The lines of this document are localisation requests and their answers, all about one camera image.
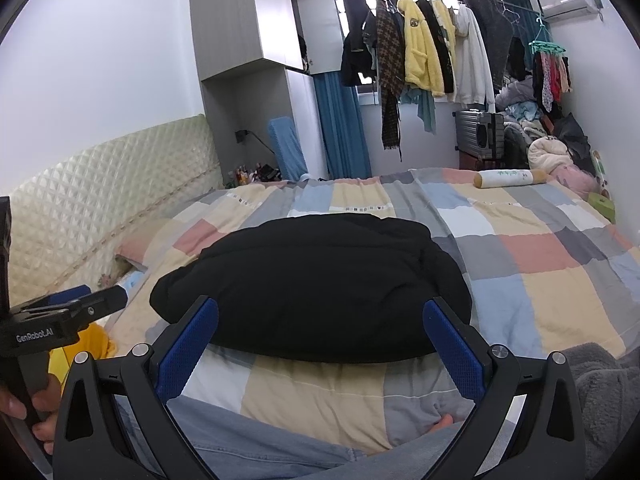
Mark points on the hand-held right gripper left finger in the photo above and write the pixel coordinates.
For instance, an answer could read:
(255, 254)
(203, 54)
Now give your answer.
(187, 350)

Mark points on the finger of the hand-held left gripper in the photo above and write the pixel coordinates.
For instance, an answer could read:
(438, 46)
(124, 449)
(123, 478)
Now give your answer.
(70, 294)
(102, 301)

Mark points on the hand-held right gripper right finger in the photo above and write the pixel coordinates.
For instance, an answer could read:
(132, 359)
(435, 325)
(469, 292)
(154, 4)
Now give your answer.
(452, 350)

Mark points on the black puffer jacket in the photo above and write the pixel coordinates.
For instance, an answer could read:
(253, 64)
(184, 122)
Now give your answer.
(320, 280)

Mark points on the pile of clothes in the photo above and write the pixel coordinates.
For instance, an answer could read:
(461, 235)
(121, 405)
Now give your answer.
(530, 115)

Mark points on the person's left hand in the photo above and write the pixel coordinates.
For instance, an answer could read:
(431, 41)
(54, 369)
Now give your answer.
(45, 395)

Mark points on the light blue cloth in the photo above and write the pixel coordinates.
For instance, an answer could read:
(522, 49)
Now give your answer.
(134, 280)

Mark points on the yellow cloth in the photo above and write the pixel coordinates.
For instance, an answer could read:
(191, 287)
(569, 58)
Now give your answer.
(95, 355)

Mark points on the pink pillow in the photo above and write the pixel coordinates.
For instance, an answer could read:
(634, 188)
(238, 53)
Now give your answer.
(142, 245)

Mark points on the cream quilted headboard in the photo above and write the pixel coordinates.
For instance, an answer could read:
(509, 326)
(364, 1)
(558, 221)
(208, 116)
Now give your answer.
(100, 200)

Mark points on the patchwork checked quilt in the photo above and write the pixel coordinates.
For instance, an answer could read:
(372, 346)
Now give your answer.
(525, 280)

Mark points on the grey fleece blanket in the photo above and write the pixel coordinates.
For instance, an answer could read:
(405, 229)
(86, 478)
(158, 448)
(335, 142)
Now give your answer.
(607, 410)

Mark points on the white cylinder bolster pillow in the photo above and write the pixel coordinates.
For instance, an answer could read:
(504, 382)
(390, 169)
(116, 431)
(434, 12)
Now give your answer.
(510, 179)

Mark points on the cluster of cosmetic bottles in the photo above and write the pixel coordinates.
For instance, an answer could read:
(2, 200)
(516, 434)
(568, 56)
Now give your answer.
(255, 174)

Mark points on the green box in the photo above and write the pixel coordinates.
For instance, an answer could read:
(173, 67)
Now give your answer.
(602, 206)

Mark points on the pink fluffy cloth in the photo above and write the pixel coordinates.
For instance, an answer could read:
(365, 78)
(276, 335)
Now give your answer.
(575, 180)

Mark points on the silver ribbed suitcase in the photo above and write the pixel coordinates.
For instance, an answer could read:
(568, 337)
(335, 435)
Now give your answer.
(477, 135)

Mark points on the cream plush cushion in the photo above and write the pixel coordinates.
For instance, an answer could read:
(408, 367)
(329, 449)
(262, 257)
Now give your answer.
(547, 152)

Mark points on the blue covered board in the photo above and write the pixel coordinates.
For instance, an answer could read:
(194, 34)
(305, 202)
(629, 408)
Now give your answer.
(287, 150)

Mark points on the teal hanging garment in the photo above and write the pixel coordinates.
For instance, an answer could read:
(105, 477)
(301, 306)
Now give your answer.
(425, 107)

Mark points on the blue curtain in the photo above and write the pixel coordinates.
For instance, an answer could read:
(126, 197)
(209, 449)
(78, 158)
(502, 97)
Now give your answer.
(342, 125)

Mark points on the brown plaid hanging coat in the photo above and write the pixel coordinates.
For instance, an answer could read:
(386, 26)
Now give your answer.
(390, 70)

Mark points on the small hanging laundry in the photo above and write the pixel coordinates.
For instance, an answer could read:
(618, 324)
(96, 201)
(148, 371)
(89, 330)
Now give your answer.
(550, 80)

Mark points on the white hanging hoodie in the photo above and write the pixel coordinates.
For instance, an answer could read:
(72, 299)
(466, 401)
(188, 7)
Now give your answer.
(472, 60)

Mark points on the yellow fleece jacket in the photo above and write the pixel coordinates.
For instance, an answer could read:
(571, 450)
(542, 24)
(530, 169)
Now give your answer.
(420, 50)

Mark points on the teal clip hanger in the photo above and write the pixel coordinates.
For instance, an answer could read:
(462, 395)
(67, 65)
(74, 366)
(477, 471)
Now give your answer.
(547, 42)

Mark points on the dark grey hanging coat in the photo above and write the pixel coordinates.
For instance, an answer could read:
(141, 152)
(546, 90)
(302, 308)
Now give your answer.
(492, 30)

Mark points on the black hanging jacket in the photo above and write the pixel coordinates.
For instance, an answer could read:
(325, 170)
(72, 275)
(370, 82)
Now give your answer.
(357, 40)

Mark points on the white air conditioner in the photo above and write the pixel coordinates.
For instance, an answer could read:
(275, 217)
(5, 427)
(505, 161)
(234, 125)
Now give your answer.
(572, 7)

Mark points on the grey wall cabinet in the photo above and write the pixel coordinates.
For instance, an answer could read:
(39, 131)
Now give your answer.
(245, 35)

